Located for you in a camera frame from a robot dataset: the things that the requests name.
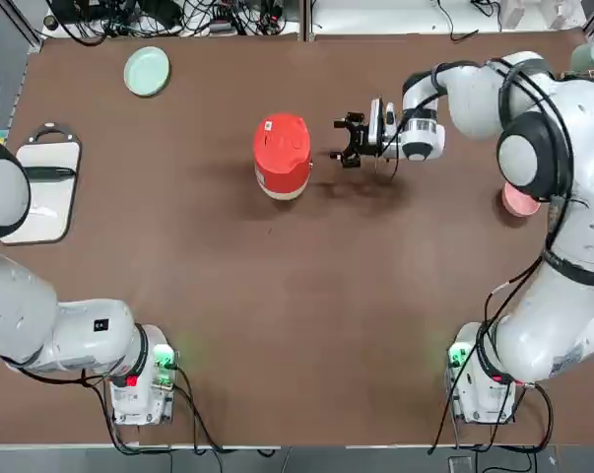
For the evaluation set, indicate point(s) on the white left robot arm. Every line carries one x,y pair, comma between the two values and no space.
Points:
80,335

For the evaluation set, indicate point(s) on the pink bowl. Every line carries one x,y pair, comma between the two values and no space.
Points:
518,204

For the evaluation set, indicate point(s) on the orange rice cooker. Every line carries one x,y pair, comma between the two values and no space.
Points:
282,162

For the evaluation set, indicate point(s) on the pale green plate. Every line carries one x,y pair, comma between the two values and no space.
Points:
147,71

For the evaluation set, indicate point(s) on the grey floor box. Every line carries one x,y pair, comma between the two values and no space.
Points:
459,464

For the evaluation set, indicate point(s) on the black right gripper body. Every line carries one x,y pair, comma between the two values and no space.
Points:
364,140

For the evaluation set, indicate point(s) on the white cutting board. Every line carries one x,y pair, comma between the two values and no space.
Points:
50,207

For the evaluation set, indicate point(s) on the pale green cup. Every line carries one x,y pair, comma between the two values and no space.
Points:
587,56

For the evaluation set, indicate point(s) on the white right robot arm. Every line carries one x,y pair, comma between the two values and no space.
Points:
538,315

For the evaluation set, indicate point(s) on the aluminium camera post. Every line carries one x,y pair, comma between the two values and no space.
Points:
305,20

